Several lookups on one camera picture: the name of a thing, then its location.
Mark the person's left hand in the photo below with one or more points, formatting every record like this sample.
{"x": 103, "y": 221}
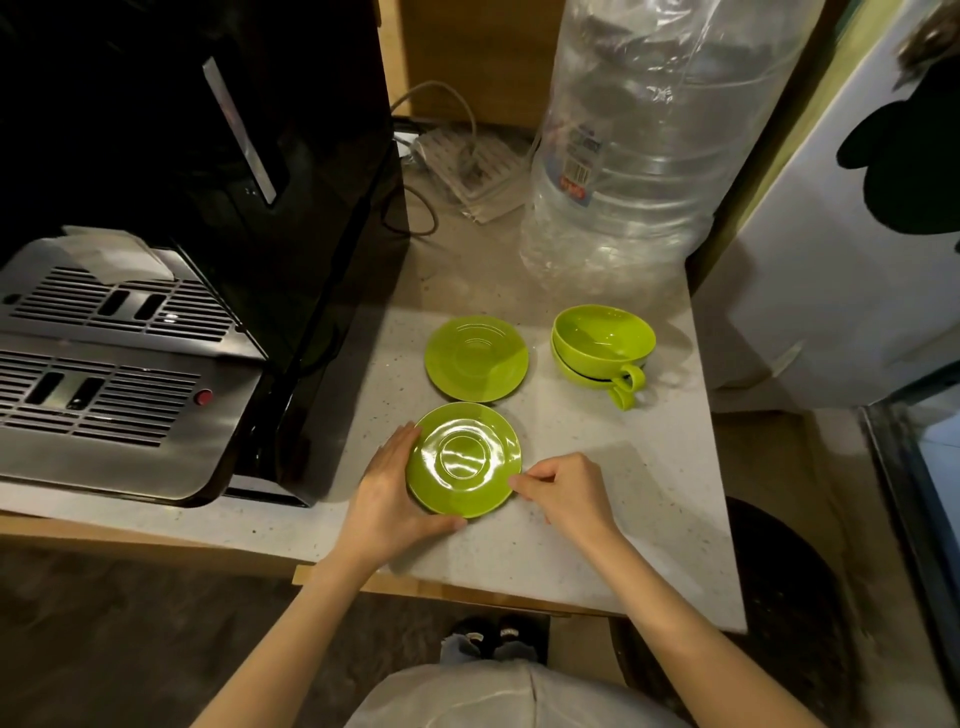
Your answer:
{"x": 382, "y": 510}

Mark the person's right hand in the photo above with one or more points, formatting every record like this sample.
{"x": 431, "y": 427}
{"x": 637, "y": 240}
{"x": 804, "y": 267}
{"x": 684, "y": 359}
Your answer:
{"x": 574, "y": 499}

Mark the green saucer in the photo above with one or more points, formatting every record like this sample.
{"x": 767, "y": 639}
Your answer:
{"x": 476, "y": 358}
{"x": 465, "y": 457}

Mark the green cup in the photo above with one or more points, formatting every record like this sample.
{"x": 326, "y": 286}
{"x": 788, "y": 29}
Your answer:
{"x": 600, "y": 337}
{"x": 574, "y": 373}

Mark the person's right forearm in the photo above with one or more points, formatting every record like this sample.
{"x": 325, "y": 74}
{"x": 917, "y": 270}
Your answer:
{"x": 697, "y": 645}

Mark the person's left forearm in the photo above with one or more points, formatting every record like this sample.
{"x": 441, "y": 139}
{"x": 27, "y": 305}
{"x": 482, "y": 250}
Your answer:
{"x": 285, "y": 652}

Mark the black shoe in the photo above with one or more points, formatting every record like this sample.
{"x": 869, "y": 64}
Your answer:
{"x": 521, "y": 628}
{"x": 472, "y": 628}

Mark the blue jeans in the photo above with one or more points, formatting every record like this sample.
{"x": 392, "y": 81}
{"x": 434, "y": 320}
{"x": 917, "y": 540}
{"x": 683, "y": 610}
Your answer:
{"x": 465, "y": 651}

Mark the white shirt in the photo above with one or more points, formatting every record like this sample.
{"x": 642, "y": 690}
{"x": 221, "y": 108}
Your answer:
{"x": 510, "y": 697}

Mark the black round bin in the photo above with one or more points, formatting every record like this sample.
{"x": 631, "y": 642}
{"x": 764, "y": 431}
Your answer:
{"x": 787, "y": 600}

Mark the white door with black drawing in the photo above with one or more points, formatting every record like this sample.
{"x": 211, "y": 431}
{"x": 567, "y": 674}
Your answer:
{"x": 810, "y": 300}

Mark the black coffee machine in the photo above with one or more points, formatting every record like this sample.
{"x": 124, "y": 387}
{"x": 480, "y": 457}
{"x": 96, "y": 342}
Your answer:
{"x": 300, "y": 187}

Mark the white power strip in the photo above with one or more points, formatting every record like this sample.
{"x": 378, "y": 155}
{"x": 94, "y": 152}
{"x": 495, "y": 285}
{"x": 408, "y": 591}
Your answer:
{"x": 480, "y": 172}

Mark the large clear water bottle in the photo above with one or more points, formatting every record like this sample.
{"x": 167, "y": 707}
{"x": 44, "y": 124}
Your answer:
{"x": 660, "y": 150}

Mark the white plug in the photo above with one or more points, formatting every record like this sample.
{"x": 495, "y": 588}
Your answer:
{"x": 407, "y": 144}

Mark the dark metal frame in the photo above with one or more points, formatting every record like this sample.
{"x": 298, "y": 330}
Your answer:
{"x": 900, "y": 480}

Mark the pale green door frame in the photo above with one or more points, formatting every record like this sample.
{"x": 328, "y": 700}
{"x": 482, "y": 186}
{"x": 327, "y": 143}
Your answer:
{"x": 840, "y": 97}

